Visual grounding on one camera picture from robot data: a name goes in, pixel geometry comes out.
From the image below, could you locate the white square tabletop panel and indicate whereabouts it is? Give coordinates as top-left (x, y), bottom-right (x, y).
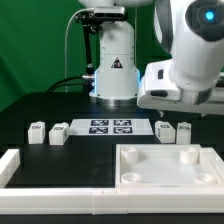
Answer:
top-left (115, 144), bottom-right (224, 188)

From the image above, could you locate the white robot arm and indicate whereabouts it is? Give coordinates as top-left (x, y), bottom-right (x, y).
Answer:
top-left (78, 0), bottom-right (224, 115)

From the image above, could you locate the white plate with fiducial markers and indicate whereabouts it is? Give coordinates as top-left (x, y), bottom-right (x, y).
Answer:
top-left (69, 118), bottom-right (153, 136)

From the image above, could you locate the white U-shaped obstacle fence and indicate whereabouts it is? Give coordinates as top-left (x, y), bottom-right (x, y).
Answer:
top-left (0, 149), bottom-right (224, 215)

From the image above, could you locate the black cable bundle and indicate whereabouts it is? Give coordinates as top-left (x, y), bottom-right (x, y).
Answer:
top-left (45, 75), bottom-right (93, 94)

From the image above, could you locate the black camera on stand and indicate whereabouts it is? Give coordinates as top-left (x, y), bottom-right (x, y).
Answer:
top-left (75, 6), bottom-right (127, 91)

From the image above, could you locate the white thin cable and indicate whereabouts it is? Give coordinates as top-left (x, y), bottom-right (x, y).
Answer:
top-left (64, 8), bottom-right (91, 94)

